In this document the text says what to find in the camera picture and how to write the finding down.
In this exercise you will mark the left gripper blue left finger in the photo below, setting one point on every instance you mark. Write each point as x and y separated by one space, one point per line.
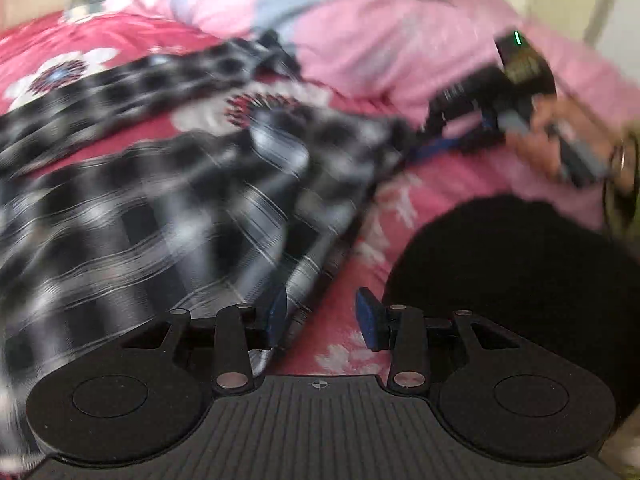
276 315

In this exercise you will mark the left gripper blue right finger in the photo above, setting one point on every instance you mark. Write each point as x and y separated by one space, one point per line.
371 318

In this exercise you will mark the black white plaid shirt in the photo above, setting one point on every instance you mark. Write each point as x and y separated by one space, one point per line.
199 221

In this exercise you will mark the operator right hand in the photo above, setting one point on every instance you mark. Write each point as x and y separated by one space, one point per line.
554 119

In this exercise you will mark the pink grey floral duvet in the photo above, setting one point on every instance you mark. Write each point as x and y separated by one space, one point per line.
403 51

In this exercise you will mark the red floral fleece blanket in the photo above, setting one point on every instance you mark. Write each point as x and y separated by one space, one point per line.
399 202

